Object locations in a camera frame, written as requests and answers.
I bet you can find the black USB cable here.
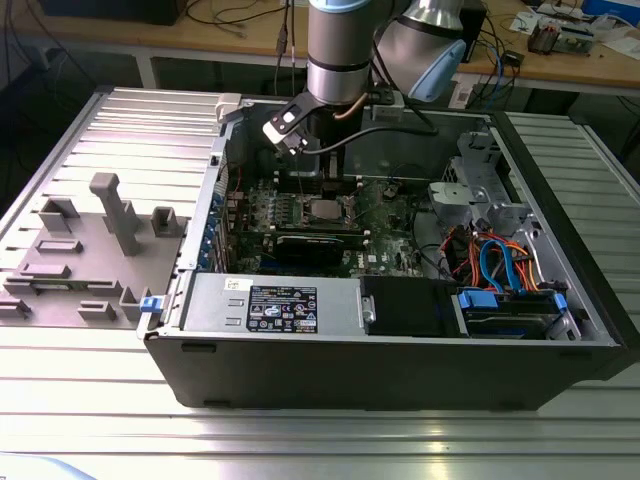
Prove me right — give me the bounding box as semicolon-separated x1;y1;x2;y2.
272;0;296;99

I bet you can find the black PC case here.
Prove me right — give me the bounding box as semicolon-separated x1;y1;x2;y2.
137;92;640;414

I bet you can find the white paper tag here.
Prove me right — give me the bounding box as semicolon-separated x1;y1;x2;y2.
448;77;475;110

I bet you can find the CPU cooler heat sink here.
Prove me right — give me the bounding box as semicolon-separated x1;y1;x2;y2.
527;22;560;55

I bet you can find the red wire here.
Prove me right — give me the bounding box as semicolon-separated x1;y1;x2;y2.
439;225;484;284

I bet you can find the black NVIDIA graphics card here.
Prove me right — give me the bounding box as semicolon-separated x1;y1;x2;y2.
234;227;369;271

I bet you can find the white paper sheet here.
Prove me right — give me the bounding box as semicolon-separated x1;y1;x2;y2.
508;10;540;35
599;27;640;64

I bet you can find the orange wire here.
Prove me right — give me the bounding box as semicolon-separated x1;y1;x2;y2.
504;242;544;294

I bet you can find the blue cardboard box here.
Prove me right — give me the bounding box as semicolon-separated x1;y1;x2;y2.
583;0;640;20

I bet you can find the blue wire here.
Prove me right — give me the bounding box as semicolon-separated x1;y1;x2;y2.
477;238;522;296

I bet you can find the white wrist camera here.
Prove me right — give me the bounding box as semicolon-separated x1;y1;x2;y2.
263;92;314;152

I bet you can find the black wire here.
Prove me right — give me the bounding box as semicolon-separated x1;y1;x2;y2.
408;197;454;281

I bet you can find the grey power supply unit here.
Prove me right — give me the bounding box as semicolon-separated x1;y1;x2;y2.
180;272;364;337

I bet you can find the green motherboard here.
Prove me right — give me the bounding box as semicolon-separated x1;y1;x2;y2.
223;177;431;281

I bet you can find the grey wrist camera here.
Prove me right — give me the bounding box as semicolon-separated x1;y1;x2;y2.
369;87;406;121

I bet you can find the silver CPU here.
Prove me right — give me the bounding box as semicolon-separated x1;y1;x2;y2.
309;199;345;222

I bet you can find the silver metal drive cage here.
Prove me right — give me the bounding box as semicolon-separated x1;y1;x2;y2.
427;128;589;342

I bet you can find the hard disk in blue carrier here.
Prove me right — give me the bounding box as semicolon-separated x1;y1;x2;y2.
452;285;569;342

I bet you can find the grey parts rack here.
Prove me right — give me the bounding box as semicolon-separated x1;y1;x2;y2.
0;172;194;332

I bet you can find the black plastic drive cover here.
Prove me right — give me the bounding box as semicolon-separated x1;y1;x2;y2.
359;274;464;339

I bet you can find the wooden desk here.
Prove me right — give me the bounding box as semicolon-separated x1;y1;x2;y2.
0;0;640;96

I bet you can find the black box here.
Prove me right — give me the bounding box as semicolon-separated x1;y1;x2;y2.
38;0;180;27

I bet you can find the thick black camera cable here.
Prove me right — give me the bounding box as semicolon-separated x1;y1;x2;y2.
301;94;440;152

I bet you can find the green RAM stick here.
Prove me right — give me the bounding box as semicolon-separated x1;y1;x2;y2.
28;282;91;292

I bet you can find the grey electronic device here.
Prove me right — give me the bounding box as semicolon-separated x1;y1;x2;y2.
555;23;597;57

